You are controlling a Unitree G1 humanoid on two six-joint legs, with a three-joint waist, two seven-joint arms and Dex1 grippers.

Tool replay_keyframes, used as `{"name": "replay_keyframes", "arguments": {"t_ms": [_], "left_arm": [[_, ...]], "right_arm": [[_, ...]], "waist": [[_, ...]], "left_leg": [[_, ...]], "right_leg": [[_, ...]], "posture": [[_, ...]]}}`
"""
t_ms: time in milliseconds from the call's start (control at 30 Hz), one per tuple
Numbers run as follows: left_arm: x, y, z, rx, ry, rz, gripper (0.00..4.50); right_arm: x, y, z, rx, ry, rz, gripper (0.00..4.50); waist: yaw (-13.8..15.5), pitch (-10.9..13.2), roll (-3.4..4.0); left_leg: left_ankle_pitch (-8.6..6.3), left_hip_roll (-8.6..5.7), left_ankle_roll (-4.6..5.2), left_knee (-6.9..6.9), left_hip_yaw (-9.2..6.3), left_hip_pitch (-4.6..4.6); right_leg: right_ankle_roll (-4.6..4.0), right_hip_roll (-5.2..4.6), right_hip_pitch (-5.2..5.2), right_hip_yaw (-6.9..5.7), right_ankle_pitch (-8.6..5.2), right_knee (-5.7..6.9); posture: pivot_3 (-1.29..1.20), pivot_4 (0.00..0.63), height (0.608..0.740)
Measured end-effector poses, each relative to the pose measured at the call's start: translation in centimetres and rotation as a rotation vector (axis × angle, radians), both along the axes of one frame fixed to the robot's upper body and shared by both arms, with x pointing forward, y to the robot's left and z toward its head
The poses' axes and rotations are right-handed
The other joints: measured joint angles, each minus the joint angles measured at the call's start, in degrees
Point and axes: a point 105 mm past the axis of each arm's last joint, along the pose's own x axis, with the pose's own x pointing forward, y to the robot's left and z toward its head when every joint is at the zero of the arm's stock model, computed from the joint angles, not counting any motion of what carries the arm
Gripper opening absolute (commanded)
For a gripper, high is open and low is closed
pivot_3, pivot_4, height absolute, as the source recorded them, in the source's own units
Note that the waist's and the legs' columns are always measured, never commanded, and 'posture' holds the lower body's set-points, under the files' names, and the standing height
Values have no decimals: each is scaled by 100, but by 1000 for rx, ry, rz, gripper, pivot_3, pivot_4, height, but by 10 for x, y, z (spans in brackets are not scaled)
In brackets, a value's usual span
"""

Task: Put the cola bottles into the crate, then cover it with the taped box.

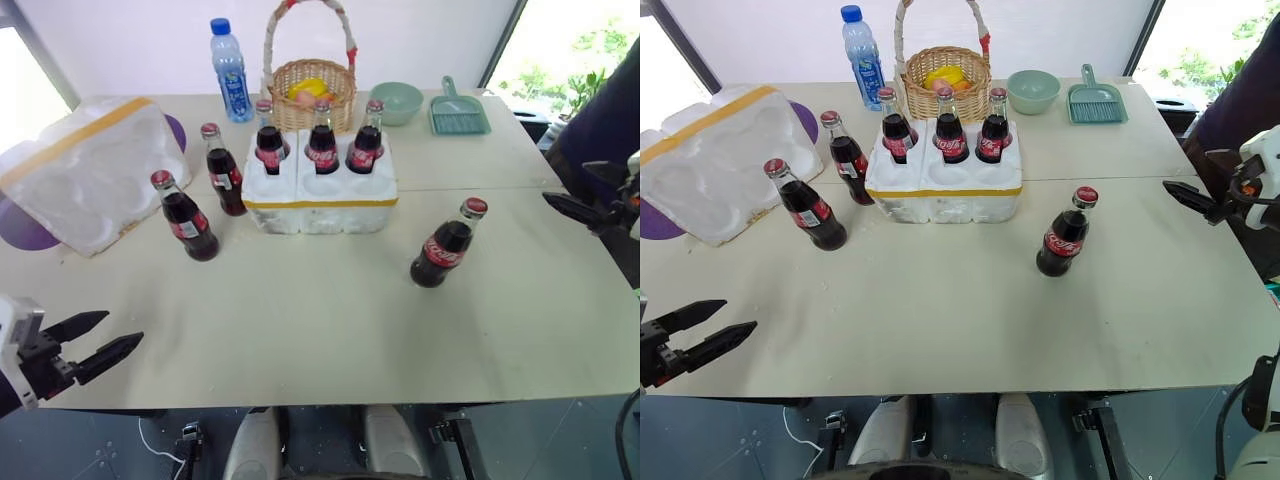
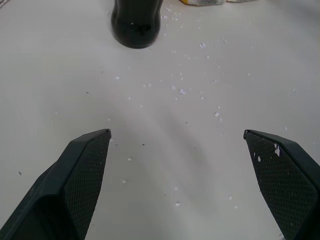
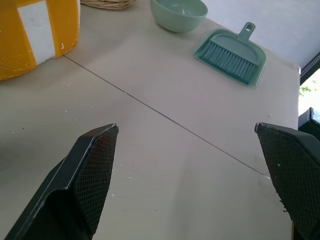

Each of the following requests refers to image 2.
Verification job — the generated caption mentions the dark cola bottle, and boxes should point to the dark cola bottle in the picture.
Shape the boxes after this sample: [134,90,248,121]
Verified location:
[110,0,165,50]

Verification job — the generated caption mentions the yellow white container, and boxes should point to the yellow white container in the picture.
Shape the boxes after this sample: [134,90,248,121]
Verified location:
[187,0,258,7]

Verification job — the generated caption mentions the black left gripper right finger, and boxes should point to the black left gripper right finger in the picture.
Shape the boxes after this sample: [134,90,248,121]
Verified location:
[243,129,320,240]

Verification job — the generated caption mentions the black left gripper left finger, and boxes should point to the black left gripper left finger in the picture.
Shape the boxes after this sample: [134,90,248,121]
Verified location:
[0,128,112,240]

